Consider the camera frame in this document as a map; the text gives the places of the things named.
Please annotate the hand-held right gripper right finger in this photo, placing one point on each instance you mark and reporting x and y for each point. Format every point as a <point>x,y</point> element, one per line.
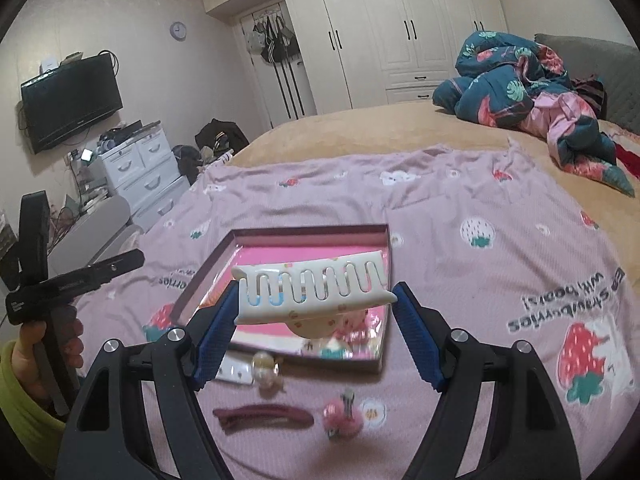
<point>417,340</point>

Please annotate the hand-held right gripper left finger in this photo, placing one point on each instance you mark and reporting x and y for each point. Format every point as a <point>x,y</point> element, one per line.
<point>215,335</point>

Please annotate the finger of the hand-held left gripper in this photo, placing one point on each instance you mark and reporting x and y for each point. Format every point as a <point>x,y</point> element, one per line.
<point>34,230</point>
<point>115,262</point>

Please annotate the clear hair claw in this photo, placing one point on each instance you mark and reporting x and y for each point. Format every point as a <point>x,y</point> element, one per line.
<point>265,365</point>

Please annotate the white comb hair claw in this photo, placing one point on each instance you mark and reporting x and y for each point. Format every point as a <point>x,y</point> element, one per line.
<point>270,312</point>

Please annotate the maroon hair clip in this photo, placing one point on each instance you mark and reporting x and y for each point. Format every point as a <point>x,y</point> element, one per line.
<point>260,415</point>

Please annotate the pink pompon hair clip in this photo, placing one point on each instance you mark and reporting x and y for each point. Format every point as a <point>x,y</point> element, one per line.
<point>345,420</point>

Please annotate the dark cardboard box pink lining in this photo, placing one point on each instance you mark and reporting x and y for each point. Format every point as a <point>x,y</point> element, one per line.
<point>310,246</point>

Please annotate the person's left forearm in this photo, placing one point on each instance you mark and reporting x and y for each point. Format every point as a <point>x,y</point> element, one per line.
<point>20,415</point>

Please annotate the person's left hand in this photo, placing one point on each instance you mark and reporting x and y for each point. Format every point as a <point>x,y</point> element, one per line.
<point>24,357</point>

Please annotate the grey upholstered chair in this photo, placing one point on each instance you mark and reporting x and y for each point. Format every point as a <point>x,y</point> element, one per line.
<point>95,230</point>

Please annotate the pink strawberry printed blanket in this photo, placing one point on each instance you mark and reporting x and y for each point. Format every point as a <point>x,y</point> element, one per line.
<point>450,285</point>

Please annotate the lit phone screen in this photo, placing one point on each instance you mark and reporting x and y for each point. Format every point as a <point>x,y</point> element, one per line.
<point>86,155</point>

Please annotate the white drawer cabinet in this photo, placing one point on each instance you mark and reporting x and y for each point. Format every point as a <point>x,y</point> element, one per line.
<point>150,175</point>

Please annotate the pile of dark clothes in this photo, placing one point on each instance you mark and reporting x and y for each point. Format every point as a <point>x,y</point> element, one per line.
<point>185,162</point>

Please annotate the black device on cabinet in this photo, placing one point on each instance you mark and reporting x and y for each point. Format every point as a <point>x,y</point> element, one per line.
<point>142,126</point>

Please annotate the bed with tan sheet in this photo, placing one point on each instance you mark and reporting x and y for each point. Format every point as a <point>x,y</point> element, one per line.
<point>350,135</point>

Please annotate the white door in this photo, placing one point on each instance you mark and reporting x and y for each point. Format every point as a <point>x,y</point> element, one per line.
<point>300,90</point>

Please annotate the white hanging bag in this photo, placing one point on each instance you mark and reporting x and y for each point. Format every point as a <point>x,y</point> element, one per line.
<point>254,40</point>

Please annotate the teal floral quilt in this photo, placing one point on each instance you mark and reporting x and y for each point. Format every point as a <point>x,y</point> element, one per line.
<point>500,85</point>

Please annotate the black striped hanging bag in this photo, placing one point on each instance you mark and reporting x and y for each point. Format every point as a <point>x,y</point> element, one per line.
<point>272,45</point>

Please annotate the red printed cloth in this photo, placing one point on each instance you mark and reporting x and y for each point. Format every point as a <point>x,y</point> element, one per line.
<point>627,157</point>

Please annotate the grey hanging bag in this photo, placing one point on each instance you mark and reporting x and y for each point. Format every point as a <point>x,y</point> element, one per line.
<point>290,40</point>

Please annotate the dark striped cloth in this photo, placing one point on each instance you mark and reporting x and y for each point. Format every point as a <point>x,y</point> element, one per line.
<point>590,92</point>

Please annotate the white wardrobe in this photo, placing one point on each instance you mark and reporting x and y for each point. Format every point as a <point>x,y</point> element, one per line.
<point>375,35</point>

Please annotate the grey padded headboard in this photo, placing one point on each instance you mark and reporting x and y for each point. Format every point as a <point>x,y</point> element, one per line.
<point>600,70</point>

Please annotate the black wall television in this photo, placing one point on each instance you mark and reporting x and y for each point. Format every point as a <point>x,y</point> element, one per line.
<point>70,100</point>

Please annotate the round wall clock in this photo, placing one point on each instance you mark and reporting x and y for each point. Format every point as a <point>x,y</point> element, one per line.
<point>178,30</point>

